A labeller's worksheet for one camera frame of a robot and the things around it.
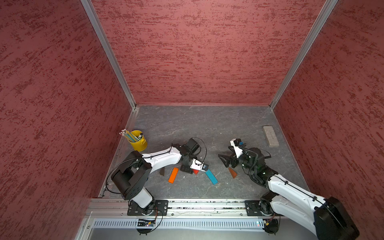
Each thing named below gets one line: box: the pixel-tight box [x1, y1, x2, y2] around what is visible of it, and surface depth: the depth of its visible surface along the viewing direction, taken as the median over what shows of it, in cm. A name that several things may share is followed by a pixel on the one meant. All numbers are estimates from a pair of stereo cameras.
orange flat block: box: [168, 167, 179, 184], surface depth 87 cm
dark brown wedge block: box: [160, 167, 165, 176], surface depth 88 cm
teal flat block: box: [205, 169, 219, 185], surface depth 85 cm
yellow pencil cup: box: [127, 130, 148, 152], surface depth 91 cm
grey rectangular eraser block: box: [262, 125, 280, 148], surface depth 102 cm
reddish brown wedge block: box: [228, 167, 237, 179], surface depth 87 cm
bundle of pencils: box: [118, 128, 140, 142], surface depth 87 cm
